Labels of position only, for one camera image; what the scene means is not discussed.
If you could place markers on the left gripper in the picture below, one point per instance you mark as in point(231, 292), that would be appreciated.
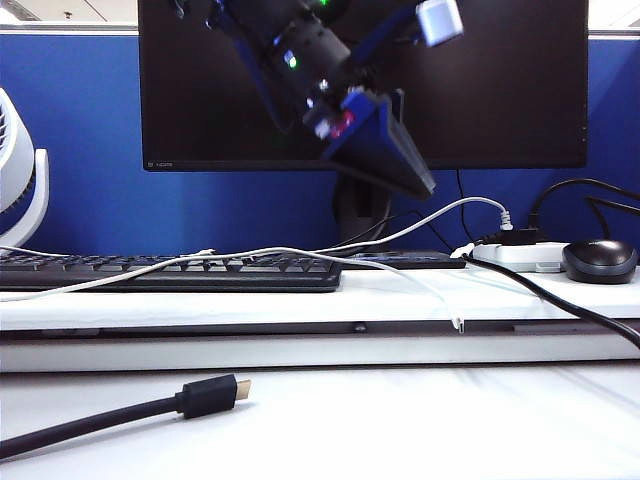
point(340, 115)

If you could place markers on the black monitor stand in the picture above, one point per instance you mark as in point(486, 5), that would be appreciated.
point(360, 220)

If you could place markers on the black ASUS monitor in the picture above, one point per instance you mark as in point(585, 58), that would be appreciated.
point(525, 100)

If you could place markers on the black power adapter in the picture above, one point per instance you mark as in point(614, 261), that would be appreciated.
point(520, 237)

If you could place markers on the white power strip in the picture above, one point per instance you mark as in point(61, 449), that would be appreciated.
point(525, 257)

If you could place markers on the black keyboard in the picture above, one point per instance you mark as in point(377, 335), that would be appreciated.
point(225, 284)

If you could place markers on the black computer mouse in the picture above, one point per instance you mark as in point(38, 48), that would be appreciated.
point(600, 262)

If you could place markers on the blue office partition panel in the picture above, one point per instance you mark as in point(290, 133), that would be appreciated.
point(90, 125)

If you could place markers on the white desk fan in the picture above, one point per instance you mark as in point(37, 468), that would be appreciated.
point(22, 165)

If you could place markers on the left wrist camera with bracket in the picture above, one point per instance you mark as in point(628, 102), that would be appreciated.
point(440, 22)

